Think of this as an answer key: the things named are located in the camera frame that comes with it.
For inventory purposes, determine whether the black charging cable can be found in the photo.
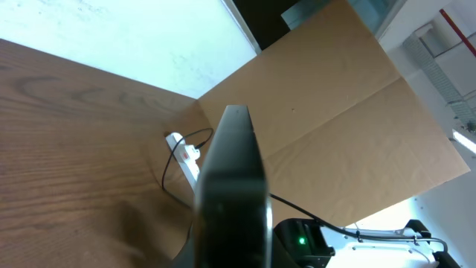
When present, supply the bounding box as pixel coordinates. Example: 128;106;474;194
161;127;215;209

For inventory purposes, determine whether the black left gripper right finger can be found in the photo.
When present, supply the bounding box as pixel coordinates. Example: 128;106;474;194
271;237;299;268

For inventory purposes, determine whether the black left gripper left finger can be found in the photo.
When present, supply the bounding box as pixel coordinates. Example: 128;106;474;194
170;225;195;268

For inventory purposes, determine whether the white power strip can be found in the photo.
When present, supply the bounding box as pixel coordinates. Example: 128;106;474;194
165;133;201;191

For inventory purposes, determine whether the bronze Galaxy smartphone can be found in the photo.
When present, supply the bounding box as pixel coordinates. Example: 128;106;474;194
193;105;272;268

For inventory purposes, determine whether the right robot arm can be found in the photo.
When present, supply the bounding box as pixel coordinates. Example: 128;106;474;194
271;218;460;268

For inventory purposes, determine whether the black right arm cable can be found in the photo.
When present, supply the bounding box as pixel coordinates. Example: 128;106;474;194
268;192;449;254

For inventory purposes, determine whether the brown cardboard sheet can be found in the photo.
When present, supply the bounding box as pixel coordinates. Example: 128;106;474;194
199;1;469;226

